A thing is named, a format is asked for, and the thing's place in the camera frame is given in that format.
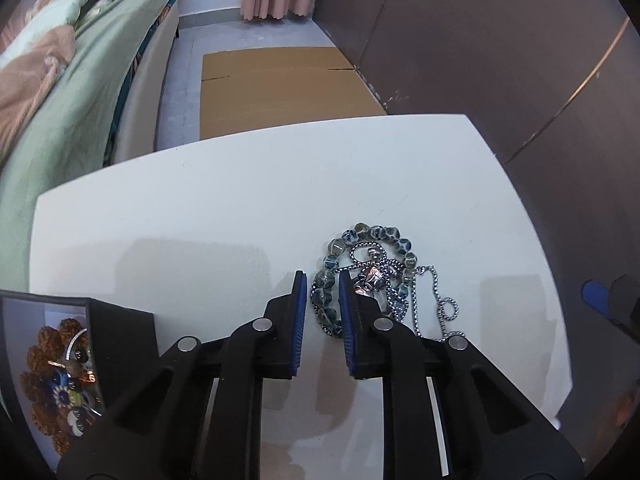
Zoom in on black jewelry box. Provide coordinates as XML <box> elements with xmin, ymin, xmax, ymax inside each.
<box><xmin>0</xmin><ymin>289</ymin><xmax>161</xmax><ymax>476</ymax></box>

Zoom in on grey-blue bead bracelet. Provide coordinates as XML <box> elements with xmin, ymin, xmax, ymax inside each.
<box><xmin>311</xmin><ymin>222</ymin><xmax>419</xmax><ymax>342</ymax></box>

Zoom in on pale green pillow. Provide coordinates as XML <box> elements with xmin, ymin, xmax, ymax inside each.
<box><xmin>0</xmin><ymin>0</ymin><xmax>118</xmax><ymax>68</ymax></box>

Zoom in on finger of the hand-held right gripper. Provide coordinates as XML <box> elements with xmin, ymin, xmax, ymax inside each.
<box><xmin>581</xmin><ymin>280</ymin><xmax>613</xmax><ymax>307</ymax></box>

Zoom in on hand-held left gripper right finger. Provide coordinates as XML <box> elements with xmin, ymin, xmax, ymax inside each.
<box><xmin>338</xmin><ymin>271</ymin><xmax>585</xmax><ymax>480</ymax></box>

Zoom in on silver chain necklace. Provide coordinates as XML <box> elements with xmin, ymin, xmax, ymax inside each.
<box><xmin>347</xmin><ymin>242</ymin><xmax>467</xmax><ymax>344</ymax></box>

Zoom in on white side table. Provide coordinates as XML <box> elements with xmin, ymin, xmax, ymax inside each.
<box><xmin>27</xmin><ymin>114</ymin><xmax>573</xmax><ymax>480</ymax></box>

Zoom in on brown seed bead bracelet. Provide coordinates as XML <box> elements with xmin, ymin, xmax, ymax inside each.
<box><xmin>20</xmin><ymin>317</ymin><xmax>105</xmax><ymax>456</ymax></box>

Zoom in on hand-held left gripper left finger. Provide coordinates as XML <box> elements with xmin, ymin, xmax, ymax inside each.
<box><xmin>57</xmin><ymin>270</ymin><xmax>307</xmax><ymax>480</ymax></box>

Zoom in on flat cardboard sheet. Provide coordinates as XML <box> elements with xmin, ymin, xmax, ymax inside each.
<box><xmin>200</xmin><ymin>46</ymin><xmax>388</xmax><ymax>139</ymax></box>

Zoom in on blue flower bead bracelet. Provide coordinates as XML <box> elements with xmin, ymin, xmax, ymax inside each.
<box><xmin>50</xmin><ymin>370</ymin><xmax>97</xmax><ymax>412</ymax></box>

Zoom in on pink floral blanket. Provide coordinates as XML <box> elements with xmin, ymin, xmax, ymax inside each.
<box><xmin>0</xmin><ymin>24</ymin><xmax>77</xmax><ymax>161</ymax></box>

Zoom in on green bed sheet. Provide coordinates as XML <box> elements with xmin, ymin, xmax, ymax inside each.
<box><xmin>0</xmin><ymin>0</ymin><xmax>183</xmax><ymax>281</ymax></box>

